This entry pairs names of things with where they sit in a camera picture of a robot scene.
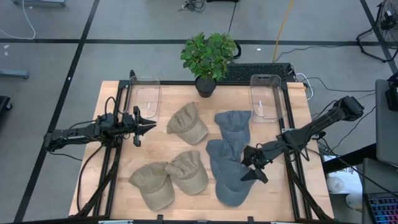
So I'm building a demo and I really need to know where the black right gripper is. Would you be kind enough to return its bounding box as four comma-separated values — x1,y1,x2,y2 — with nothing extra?
240,144,272,184

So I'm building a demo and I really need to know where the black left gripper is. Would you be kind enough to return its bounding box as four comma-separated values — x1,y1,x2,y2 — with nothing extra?
120,105,157,147

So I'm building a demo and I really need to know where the blue-grey baseball cap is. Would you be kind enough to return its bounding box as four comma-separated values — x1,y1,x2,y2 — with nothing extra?
210,155,259,208
205,139,249,175
213,110,252,147

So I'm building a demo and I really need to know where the tan baseball cap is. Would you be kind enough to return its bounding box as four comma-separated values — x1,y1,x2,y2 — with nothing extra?
166,101,210,146
164,150,210,196
128,161,175,212

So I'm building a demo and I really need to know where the clear plastic bin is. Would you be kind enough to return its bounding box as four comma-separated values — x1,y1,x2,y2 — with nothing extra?
123,74,162,124
248,74,289,123

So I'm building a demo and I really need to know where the clear plastic cup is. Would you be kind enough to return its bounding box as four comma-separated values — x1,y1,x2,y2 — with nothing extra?
326,176,345,194

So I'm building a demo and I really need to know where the green leafy plant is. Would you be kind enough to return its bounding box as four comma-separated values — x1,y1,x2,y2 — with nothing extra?
180,32,238,81

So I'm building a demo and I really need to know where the black perforated box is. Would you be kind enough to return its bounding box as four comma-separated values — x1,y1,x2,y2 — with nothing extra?
217,63,296,83

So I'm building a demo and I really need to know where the black desk beam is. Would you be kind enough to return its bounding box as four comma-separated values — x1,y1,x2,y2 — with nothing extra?
323,142,377,174

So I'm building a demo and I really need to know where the white paper sheet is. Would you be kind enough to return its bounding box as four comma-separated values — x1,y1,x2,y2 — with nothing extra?
323,154,363,195

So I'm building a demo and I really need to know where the white round object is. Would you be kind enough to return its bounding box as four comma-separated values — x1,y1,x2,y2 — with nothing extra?
346,192,363,211

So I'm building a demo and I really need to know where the grey laptop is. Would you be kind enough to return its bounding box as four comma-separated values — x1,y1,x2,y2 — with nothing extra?
362,157,398,195

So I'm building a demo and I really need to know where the grey flat panel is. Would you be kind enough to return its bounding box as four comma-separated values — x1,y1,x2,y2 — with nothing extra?
374,79,398,167

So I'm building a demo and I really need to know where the rainbow backlit keyboard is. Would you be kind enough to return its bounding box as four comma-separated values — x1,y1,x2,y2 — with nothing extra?
363,192,398,224

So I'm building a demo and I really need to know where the grey furniture foot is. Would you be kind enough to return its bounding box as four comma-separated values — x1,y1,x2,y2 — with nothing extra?
0,68,30,80
12,0,67,7

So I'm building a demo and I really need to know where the black chair base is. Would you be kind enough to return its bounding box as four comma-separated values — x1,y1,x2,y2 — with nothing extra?
0,95,13,113

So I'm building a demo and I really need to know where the black standing fan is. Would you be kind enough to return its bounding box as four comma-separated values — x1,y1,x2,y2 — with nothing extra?
356,0,398,63

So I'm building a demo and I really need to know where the black aluminium table frame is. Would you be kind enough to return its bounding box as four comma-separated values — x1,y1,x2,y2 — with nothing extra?
70,70,335,224

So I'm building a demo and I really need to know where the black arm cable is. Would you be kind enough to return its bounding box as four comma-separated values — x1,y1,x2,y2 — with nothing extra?
76,144,105,215

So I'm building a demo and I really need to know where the white power cable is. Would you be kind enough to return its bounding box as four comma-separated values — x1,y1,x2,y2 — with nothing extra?
295,73,315,101

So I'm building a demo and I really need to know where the black cable loop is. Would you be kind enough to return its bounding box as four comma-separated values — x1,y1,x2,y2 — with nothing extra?
231,40,243,60

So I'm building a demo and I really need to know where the black cable bundle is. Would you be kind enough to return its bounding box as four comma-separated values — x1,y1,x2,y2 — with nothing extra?
178,0,206,13

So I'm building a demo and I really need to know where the thin black cable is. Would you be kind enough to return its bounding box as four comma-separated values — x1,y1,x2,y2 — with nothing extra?
228,0,239,34

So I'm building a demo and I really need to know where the yellow cable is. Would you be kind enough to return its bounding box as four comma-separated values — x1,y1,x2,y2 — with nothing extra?
272,0,295,63

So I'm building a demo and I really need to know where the black camera device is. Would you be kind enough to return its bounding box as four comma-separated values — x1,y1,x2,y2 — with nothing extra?
385,73,398,112

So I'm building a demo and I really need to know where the white floor cable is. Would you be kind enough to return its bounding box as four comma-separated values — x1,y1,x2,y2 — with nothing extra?
0,0,37,40

